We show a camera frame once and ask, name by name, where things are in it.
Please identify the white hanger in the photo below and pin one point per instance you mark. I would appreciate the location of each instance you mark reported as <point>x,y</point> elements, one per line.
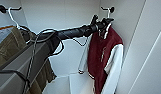
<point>108,13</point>
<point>12,16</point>

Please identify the red jacket with white sleeves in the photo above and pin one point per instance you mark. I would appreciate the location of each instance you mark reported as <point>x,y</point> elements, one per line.
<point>102,56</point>

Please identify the black hook over red jacket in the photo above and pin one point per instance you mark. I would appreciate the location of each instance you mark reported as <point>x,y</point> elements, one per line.
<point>111,8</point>

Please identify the white wardrobe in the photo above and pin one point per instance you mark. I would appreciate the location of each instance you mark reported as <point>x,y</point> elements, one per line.
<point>72,13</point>

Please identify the white wardrobe shelf box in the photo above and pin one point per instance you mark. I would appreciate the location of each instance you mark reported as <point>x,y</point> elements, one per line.
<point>72,85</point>

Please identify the white hanger under olive jacket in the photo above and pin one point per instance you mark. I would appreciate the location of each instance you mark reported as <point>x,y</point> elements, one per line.
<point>12,16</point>

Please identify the olive green jacket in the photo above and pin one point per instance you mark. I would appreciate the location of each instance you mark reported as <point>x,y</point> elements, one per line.
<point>11,43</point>

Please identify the orange and white warning label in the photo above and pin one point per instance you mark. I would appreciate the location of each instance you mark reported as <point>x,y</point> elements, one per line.
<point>1,35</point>

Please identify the black hook over olive jacket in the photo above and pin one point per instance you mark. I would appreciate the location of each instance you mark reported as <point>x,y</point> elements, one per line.
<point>2,9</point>

